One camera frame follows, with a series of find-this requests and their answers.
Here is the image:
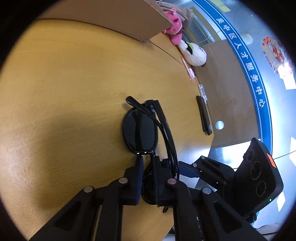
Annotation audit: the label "black sunglasses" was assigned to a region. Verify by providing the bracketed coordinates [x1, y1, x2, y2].
[122, 96, 180, 213]

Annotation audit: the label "white panda plush toy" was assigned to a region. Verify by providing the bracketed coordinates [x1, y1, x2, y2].
[178, 40, 207, 67]

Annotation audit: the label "white clip bracket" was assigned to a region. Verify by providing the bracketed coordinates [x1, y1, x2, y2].
[198, 84, 208, 103]

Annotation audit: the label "shallow cardboard box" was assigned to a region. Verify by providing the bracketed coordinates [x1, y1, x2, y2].
[39, 0, 172, 41]

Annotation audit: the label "black flat phone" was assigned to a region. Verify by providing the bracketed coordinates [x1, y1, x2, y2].
[196, 96, 212, 136]

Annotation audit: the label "pink pen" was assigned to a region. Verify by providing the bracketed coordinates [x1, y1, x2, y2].
[181, 57, 195, 83]

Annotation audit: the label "pink plush toy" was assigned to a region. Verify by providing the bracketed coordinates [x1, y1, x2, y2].
[162, 8, 183, 45]

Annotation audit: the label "grey printed cloth bag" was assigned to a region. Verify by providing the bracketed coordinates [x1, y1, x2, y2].
[156, 1, 193, 29]

